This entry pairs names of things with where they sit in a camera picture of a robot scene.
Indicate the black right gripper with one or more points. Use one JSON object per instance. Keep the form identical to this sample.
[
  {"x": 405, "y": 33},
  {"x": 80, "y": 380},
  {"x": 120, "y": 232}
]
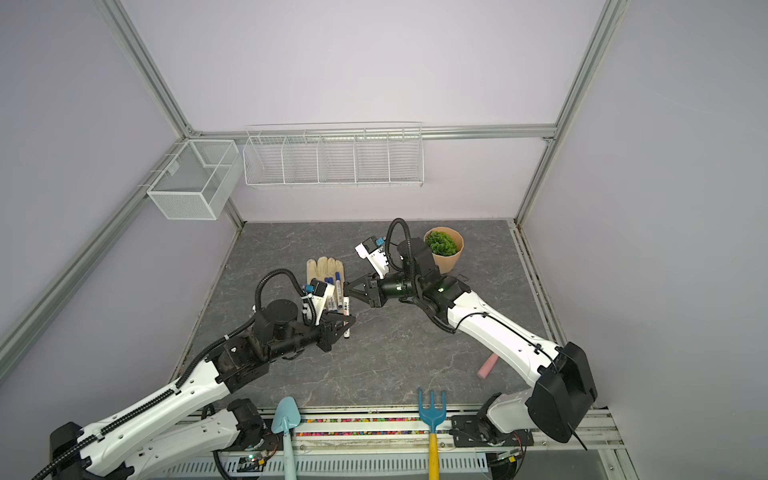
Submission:
[{"x": 375, "y": 295}]

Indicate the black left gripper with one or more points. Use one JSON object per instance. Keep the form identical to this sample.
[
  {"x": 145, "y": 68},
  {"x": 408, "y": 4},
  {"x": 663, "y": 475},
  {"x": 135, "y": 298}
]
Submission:
[{"x": 327, "y": 324}]

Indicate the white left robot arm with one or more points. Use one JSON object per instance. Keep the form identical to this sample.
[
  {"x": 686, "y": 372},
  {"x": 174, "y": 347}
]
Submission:
[{"x": 145, "y": 438}]

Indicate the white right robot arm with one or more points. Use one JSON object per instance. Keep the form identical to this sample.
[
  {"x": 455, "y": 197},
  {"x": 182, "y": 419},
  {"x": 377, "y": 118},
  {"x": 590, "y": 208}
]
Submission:
[{"x": 560, "y": 385}]

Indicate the cream work glove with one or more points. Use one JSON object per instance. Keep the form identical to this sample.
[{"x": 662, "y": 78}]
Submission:
[{"x": 322, "y": 268}]

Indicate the teal garden trowel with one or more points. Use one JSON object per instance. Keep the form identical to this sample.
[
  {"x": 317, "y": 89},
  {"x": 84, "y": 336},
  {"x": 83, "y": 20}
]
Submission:
[{"x": 287, "y": 417}]

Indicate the terracotta pot with green plant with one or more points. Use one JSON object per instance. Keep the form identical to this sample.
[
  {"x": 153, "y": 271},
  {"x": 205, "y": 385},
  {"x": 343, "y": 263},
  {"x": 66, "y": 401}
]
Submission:
[{"x": 446, "y": 245}]

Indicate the purple pink small shovel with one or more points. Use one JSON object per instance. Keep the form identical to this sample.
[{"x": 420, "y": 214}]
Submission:
[{"x": 487, "y": 366}]

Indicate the small white mesh basket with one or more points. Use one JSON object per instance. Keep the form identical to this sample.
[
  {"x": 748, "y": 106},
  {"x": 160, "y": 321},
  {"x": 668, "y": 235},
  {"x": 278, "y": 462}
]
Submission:
[{"x": 198, "y": 181}]

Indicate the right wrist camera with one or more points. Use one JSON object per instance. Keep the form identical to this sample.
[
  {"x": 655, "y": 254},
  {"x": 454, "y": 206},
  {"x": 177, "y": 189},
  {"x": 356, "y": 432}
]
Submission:
[{"x": 372, "y": 250}]

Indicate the long white wire basket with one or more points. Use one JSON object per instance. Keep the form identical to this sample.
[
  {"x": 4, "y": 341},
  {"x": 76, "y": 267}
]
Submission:
[{"x": 334, "y": 154}]

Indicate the teal fork yellow handle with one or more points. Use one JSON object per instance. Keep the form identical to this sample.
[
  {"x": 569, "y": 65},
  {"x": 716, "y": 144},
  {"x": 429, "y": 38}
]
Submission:
[{"x": 432, "y": 415}]

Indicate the aluminium front rail base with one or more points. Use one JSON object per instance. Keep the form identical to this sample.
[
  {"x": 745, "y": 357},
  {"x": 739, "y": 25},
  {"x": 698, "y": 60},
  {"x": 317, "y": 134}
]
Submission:
[{"x": 401, "y": 432}]

